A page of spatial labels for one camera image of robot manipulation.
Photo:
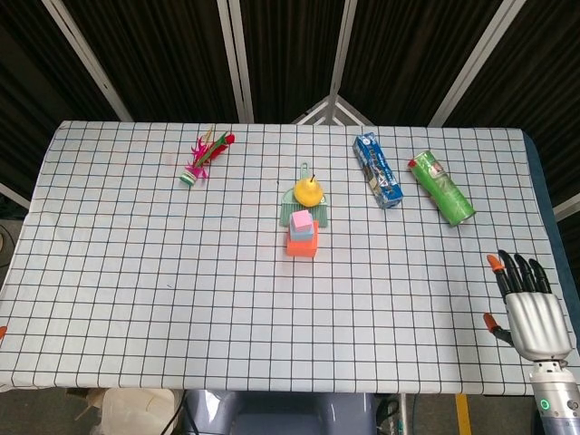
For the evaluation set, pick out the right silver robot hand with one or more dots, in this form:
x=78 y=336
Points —
x=539 y=326

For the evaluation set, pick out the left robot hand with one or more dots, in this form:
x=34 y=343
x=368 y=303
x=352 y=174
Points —
x=2 y=333

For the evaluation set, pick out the light blue foam cube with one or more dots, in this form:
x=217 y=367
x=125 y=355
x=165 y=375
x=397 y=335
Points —
x=301 y=236

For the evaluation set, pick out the small pink foam cube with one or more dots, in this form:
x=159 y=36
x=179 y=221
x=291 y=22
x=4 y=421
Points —
x=300 y=220

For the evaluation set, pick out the white black-grid tablecloth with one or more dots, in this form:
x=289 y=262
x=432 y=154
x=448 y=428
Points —
x=136 y=272

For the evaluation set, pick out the white plastic container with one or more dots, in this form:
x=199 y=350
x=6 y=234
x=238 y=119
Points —
x=136 y=412

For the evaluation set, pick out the silver metal pole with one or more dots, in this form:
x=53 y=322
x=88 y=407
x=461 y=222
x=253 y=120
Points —
x=402 y=414

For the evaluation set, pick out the green chips can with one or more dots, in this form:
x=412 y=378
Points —
x=441 y=190

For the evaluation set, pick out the blue cookie box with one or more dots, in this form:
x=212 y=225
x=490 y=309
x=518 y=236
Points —
x=378 y=172

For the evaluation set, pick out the colourful feather shuttlecock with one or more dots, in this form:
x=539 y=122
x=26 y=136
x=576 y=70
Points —
x=188 y=177

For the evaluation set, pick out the orange foam cube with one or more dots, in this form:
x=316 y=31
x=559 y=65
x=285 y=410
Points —
x=301 y=249

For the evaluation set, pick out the yellow pear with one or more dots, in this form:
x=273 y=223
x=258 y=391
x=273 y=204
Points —
x=308 y=192

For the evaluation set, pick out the blue-grey robot torso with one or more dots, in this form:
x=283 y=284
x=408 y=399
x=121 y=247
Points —
x=281 y=414

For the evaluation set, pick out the dark folding screen white frame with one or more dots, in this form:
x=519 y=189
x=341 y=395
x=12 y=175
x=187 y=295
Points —
x=181 y=54

